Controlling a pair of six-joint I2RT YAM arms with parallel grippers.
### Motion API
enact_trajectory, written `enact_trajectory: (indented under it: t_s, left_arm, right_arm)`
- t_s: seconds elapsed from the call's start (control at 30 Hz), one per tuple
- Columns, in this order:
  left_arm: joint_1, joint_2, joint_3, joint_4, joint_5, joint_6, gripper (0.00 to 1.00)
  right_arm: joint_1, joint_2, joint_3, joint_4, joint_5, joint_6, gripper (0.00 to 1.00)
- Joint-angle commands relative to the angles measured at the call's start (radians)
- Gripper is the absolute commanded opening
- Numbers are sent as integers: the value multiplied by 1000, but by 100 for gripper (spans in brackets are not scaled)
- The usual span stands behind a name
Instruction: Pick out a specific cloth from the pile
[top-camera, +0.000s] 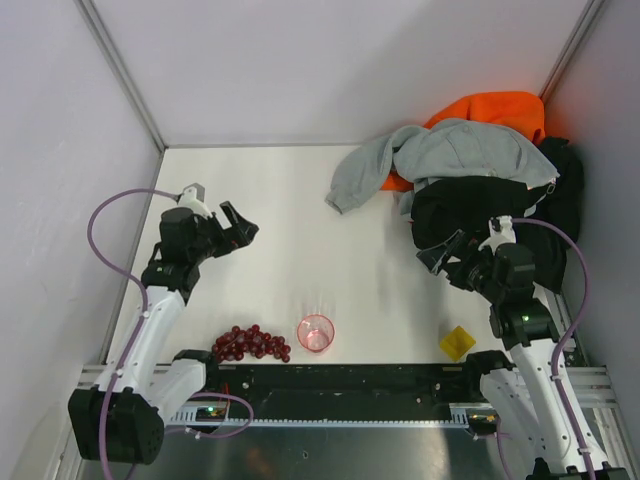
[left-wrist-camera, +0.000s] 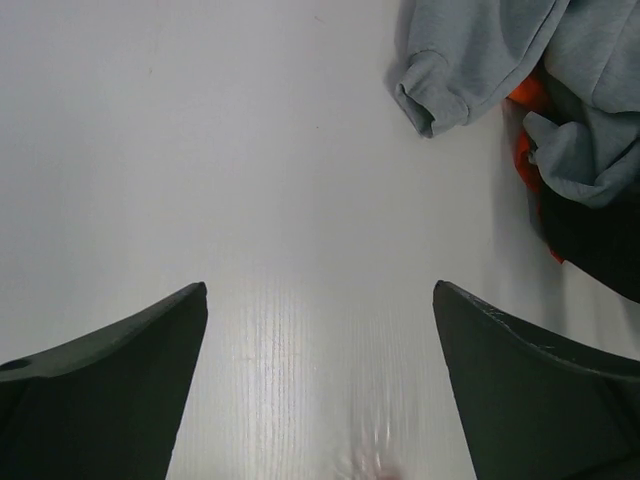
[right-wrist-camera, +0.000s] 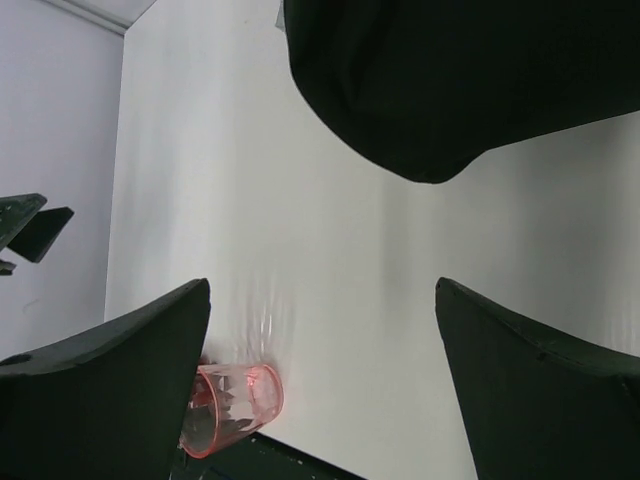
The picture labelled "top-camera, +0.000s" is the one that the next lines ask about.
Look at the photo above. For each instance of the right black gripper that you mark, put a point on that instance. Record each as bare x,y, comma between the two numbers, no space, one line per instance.
458,260

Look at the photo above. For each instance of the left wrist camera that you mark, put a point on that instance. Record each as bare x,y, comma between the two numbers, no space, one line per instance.
195,197

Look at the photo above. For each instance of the red grape bunch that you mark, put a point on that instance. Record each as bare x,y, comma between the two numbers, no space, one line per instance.
238,343

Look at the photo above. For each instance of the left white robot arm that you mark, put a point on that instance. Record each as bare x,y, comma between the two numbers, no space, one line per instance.
122,417

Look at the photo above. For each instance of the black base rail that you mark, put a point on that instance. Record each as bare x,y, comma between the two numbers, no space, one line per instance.
348,393

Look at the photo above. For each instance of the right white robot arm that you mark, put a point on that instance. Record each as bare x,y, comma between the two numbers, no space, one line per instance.
526,383

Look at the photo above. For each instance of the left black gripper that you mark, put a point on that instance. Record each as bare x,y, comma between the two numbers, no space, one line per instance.
221,236

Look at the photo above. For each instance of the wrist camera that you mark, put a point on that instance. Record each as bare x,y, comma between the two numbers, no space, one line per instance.
500,232
195,197

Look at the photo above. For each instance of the pink plastic cup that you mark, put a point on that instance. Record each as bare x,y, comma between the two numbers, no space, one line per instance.
315,333

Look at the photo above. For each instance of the grey hooded sweatshirt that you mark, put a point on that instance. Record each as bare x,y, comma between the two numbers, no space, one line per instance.
452,148

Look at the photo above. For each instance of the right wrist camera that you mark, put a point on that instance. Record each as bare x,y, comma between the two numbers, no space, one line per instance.
500,232

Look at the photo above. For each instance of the yellow block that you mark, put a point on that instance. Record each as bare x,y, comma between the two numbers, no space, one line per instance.
457,344

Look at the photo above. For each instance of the aluminium frame rail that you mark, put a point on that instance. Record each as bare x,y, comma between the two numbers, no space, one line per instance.
590,384

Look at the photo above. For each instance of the orange cloth at back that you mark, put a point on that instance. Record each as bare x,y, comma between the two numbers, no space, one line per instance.
520,111

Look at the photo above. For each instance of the black cloth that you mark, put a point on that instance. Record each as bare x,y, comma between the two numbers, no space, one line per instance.
468,203

